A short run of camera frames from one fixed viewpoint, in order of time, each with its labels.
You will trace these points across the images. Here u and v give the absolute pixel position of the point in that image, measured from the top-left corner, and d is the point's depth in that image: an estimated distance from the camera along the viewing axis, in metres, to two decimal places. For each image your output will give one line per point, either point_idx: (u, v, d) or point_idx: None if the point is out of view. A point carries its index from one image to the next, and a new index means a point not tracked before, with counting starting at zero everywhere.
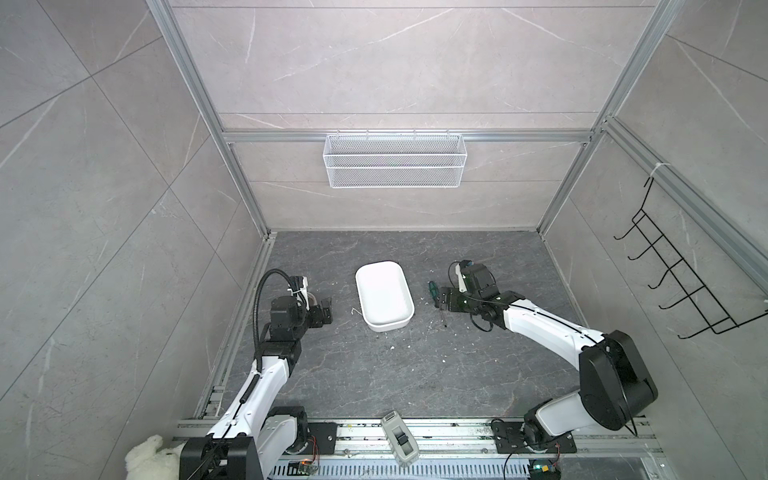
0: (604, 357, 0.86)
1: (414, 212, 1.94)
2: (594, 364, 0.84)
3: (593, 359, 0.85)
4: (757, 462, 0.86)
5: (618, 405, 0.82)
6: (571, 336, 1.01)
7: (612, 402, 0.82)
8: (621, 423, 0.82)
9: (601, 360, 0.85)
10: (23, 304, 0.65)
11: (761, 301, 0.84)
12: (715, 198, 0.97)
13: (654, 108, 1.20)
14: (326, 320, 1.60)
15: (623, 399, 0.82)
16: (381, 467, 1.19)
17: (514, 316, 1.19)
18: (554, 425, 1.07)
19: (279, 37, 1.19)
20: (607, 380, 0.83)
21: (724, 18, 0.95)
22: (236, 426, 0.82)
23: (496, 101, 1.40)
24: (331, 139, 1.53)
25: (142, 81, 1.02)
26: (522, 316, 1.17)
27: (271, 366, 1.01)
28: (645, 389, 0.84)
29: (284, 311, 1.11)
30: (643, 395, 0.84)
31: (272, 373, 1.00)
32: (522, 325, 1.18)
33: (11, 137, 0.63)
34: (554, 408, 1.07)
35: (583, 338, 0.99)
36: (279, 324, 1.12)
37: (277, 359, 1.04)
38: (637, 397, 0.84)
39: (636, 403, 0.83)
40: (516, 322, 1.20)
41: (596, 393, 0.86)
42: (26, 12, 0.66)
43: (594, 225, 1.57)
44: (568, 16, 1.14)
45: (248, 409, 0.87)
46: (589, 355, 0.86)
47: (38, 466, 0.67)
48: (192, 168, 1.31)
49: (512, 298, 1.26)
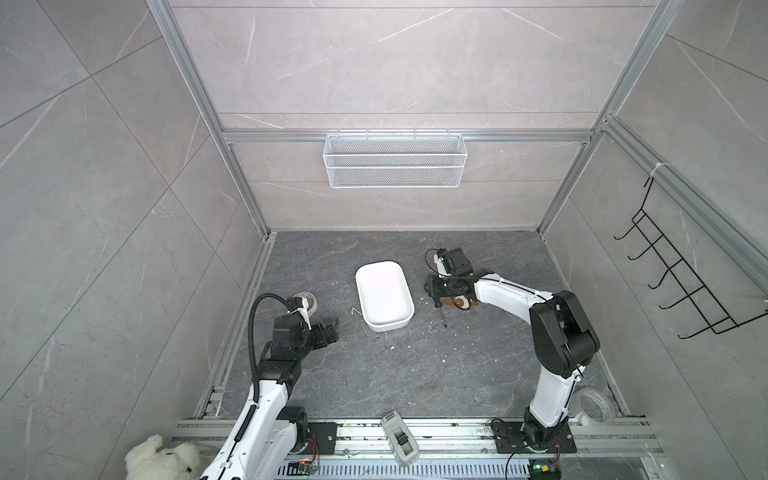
0: (552, 309, 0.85)
1: (414, 211, 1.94)
2: (540, 314, 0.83)
3: (541, 311, 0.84)
4: (757, 462, 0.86)
5: (563, 353, 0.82)
6: (525, 296, 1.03)
7: (556, 349, 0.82)
8: (564, 369, 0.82)
9: (548, 311, 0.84)
10: (23, 304, 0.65)
11: (761, 301, 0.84)
12: (715, 199, 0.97)
13: (655, 108, 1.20)
14: (331, 339, 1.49)
15: (566, 346, 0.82)
16: (381, 467, 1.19)
17: (483, 288, 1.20)
18: (546, 415, 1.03)
19: (280, 38, 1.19)
20: (552, 329, 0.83)
21: (724, 17, 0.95)
22: (230, 469, 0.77)
23: (496, 101, 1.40)
24: (331, 138, 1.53)
25: (142, 81, 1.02)
26: (490, 285, 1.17)
27: (269, 393, 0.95)
28: (590, 340, 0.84)
29: (285, 331, 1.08)
30: (589, 346, 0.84)
31: (270, 401, 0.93)
32: (490, 296, 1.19)
33: (11, 137, 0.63)
34: (538, 395, 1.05)
35: (535, 298, 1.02)
36: (280, 343, 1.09)
37: (275, 385, 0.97)
38: (581, 347, 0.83)
39: (581, 352, 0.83)
40: (486, 295, 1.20)
41: (542, 342, 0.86)
42: (26, 12, 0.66)
43: (594, 225, 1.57)
44: (568, 16, 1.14)
45: (244, 447, 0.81)
46: (537, 308, 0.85)
47: (38, 467, 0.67)
48: (192, 168, 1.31)
49: (482, 272, 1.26)
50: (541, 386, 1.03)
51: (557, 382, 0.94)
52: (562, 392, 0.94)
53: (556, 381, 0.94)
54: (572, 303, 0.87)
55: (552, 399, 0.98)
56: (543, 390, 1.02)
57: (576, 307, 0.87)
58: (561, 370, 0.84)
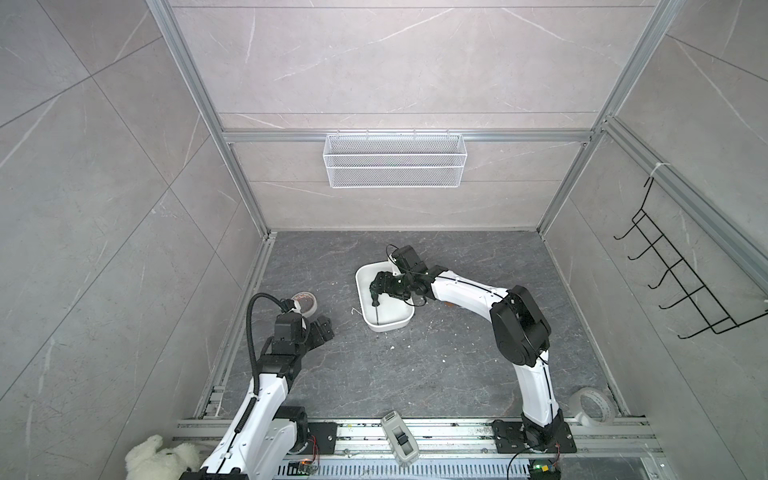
0: (509, 307, 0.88)
1: (414, 211, 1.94)
2: (500, 314, 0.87)
3: (500, 311, 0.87)
4: (757, 462, 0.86)
5: (522, 345, 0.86)
6: (484, 297, 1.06)
7: (517, 344, 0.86)
8: (527, 358, 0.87)
9: (506, 311, 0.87)
10: (23, 303, 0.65)
11: (761, 301, 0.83)
12: (715, 199, 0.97)
13: (654, 108, 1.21)
14: (326, 337, 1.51)
15: (525, 338, 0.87)
16: (381, 467, 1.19)
17: (439, 289, 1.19)
18: (539, 412, 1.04)
19: (279, 37, 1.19)
20: (511, 326, 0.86)
21: (724, 17, 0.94)
22: (230, 460, 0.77)
23: (497, 101, 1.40)
24: (331, 138, 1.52)
25: (142, 81, 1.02)
26: (446, 287, 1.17)
27: (269, 385, 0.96)
28: (544, 328, 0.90)
29: (286, 325, 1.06)
30: (543, 333, 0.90)
31: (270, 394, 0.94)
32: (449, 296, 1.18)
33: (11, 137, 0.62)
34: (525, 394, 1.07)
35: (492, 296, 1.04)
36: (281, 337, 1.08)
37: (276, 378, 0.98)
38: (537, 337, 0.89)
39: (538, 340, 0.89)
40: (444, 294, 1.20)
41: (502, 339, 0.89)
42: (26, 12, 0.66)
43: (594, 225, 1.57)
44: (568, 16, 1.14)
45: (243, 439, 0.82)
46: (496, 308, 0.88)
47: (39, 466, 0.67)
48: (193, 168, 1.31)
49: (437, 270, 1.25)
50: (523, 384, 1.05)
51: (528, 372, 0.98)
52: (537, 383, 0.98)
53: (527, 371, 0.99)
54: (525, 298, 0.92)
55: (534, 391, 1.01)
56: (526, 387, 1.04)
57: (529, 299, 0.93)
58: (522, 360, 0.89)
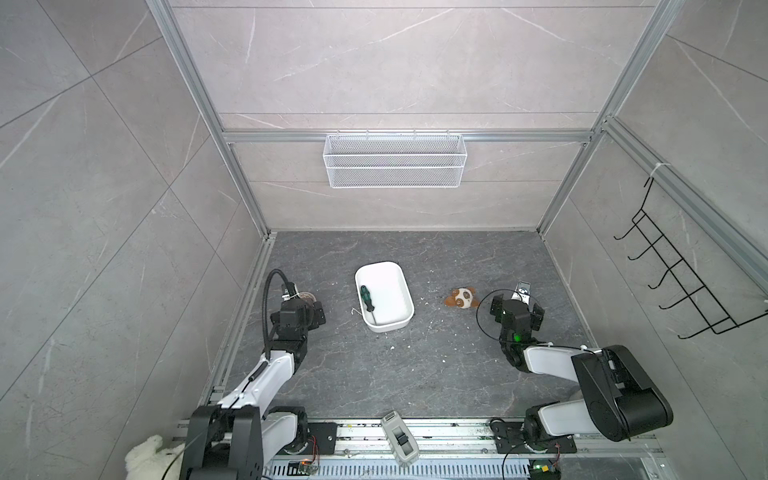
0: (596, 360, 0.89)
1: (414, 211, 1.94)
2: (583, 363, 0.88)
3: (584, 360, 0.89)
4: (757, 462, 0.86)
5: (614, 406, 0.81)
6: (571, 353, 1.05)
7: (606, 402, 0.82)
8: (620, 425, 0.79)
9: (591, 362, 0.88)
10: (23, 303, 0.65)
11: (761, 301, 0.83)
12: (715, 199, 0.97)
13: (654, 108, 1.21)
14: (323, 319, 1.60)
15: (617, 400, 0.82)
16: (381, 467, 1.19)
17: (532, 357, 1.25)
18: (554, 425, 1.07)
19: (279, 38, 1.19)
20: (598, 380, 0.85)
21: (724, 16, 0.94)
22: (242, 398, 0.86)
23: (496, 101, 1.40)
24: (331, 139, 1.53)
25: (142, 81, 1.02)
26: (536, 352, 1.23)
27: (279, 357, 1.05)
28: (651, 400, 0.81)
29: (292, 311, 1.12)
30: (648, 404, 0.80)
31: (280, 362, 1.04)
32: (539, 363, 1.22)
33: (10, 137, 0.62)
34: (559, 407, 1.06)
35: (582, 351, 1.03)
36: (288, 324, 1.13)
37: (284, 353, 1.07)
38: (636, 405, 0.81)
39: (640, 409, 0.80)
40: (536, 364, 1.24)
41: (592, 397, 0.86)
42: (26, 12, 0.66)
43: (594, 225, 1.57)
44: (568, 16, 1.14)
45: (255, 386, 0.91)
46: (580, 357, 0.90)
47: (39, 466, 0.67)
48: (193, 168, 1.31)
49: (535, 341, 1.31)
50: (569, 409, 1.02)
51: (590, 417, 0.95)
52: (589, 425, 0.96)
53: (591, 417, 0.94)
54: (621, 358, 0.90)
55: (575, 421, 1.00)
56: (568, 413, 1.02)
57: (631, 364, 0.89)
58: (617, 430, 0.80)
